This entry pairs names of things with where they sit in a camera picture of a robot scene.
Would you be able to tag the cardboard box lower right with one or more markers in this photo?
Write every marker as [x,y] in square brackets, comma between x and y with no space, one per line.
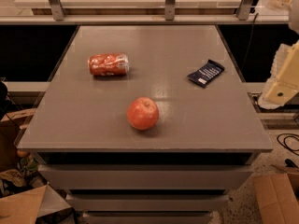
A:
[278,196]

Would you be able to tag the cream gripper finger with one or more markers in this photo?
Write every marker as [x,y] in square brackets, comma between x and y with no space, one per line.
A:
[283,83]

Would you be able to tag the metal railing frame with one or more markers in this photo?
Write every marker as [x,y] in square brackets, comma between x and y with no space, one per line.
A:
[138,11]

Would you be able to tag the red coke can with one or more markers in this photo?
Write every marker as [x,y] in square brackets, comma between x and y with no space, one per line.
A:
[110,64]

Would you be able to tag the brown cardboard box left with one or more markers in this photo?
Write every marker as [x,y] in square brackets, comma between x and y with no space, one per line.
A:
[12,126]

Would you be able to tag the dark blue rxbar wrapper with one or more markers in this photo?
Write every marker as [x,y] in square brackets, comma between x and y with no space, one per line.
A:
[206,74]

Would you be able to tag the grey drawer cabinet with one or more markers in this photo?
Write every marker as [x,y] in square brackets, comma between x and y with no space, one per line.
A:
[177,172]

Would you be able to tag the cardboard box lower left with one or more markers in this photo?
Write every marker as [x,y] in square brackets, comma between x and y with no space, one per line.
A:
[27,206]

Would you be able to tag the clutter pile of bags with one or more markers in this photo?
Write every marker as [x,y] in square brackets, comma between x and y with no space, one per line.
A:
[23,176]

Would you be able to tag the red apple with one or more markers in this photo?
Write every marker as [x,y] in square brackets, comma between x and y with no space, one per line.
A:
[143,113]

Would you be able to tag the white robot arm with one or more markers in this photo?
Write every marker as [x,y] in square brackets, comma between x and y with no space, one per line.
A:
[293,7]

